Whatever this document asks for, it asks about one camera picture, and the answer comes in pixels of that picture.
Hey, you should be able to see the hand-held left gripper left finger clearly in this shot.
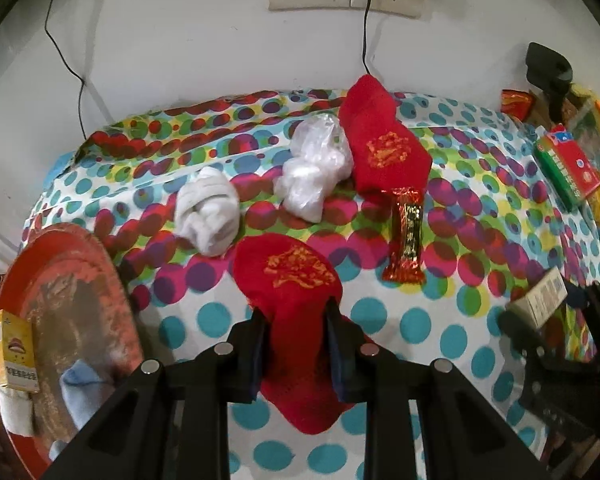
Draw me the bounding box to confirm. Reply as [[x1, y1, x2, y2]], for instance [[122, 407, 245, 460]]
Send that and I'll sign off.
[[40, 306, 269, 480]]

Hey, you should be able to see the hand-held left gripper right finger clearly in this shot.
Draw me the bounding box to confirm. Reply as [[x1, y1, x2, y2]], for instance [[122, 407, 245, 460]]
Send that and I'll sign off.
[[324, 297, 547, 480]]

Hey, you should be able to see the small beige carton box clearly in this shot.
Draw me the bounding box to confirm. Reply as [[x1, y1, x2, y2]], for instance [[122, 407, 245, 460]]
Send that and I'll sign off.
[[504, 267, 567, 329]]

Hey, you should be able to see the red embroidered sock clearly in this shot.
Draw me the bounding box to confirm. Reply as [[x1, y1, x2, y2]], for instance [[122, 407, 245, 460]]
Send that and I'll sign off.
[[338, 74, 434, 207], [232, 233, 367, 436]]

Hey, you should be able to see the red gold candy bar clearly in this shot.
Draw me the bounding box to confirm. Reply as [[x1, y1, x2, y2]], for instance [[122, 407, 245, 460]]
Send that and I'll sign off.
[[382, 187, 426, 284]]

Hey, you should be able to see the small white sock ball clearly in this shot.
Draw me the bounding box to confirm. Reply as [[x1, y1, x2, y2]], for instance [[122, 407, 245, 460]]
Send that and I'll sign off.
[[173, 165, 241, 258]]

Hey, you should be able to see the red round tray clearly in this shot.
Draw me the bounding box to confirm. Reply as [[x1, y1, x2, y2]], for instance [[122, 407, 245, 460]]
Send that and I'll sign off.
[[0, 222, 147, 480]]

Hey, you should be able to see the white plastic bag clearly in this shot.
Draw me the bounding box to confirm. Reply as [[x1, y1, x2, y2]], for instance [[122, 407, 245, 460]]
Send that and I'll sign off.
[[273, 113, 354, 222]]

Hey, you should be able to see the yellow carton box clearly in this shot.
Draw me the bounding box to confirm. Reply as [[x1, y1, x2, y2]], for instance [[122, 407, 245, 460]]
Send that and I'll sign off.
[[0, 309, 41, 394]]

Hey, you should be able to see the large white sock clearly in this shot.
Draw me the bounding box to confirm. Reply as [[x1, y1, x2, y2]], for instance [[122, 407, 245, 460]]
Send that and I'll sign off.
[[0, 385, 37, 437]]

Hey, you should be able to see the polka dot tablecloth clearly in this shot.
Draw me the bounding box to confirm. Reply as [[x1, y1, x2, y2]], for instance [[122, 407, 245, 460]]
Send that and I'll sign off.
[[17, 87, 600, 480]]

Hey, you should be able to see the red green medicine box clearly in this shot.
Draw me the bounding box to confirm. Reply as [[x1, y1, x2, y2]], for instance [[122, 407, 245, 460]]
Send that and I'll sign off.
[[533, 123, 600, 212]]

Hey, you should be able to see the red snack packet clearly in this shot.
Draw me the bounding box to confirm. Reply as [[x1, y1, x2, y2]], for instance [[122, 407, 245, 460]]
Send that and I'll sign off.
[[499, 88, 539, 122]]

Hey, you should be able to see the black clamp stand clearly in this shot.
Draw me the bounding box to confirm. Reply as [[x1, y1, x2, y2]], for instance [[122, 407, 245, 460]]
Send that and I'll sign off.
[[524, 42, 574, 127]]

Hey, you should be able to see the black adapter cable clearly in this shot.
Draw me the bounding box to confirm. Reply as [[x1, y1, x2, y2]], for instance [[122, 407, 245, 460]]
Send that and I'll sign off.
[[362, 0, 377, 80]]

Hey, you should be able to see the black television cable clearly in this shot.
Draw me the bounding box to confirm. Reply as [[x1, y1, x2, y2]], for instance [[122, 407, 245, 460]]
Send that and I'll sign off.
[[44, 0, 88, 142]]

